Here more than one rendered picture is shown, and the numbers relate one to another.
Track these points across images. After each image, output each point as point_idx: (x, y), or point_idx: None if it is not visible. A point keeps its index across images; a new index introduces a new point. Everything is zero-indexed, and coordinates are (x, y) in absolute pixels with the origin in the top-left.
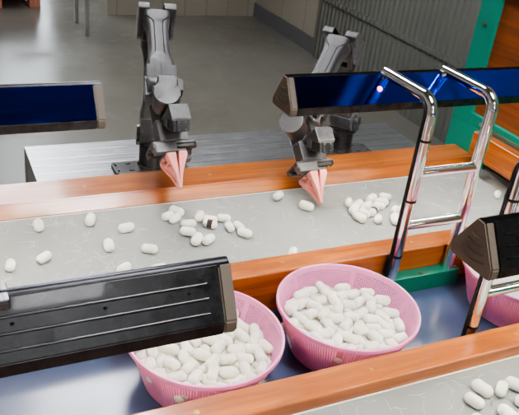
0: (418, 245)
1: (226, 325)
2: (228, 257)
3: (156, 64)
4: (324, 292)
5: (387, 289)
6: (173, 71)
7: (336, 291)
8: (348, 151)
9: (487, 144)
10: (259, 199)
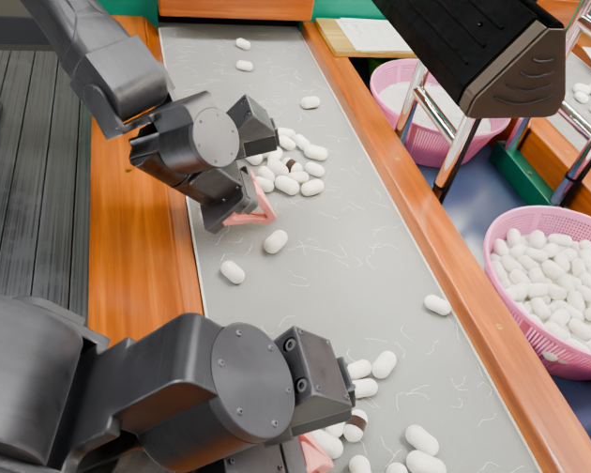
0: (405, 156)
1: None
2: (462, 414)
3: None
4: (524, 296)
5: (508, 223)
6: (6, 310)
7: (504, 281)
8: None
9: None
10: (232, 308)
